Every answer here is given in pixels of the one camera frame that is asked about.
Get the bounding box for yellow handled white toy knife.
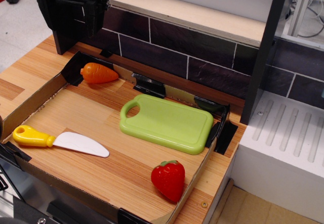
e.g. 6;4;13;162
13;125;110;158

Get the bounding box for cardboard fence with black tape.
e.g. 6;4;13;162
1;48;244;223

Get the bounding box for green plastic cutting board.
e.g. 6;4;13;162
119;94;214;155

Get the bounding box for orange toy carrot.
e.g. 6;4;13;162
80;62;119;84

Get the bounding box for red toy strawberry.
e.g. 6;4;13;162
151;160;185;203

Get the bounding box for brass screw in table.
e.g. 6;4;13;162
201;201;208;208

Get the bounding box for white toy sink drainboard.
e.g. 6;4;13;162
231;92;323;222

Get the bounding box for dark grey vertical post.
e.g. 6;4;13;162
240;0;292;124

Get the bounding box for aluminium frame with cables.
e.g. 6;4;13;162
281;0;323;50

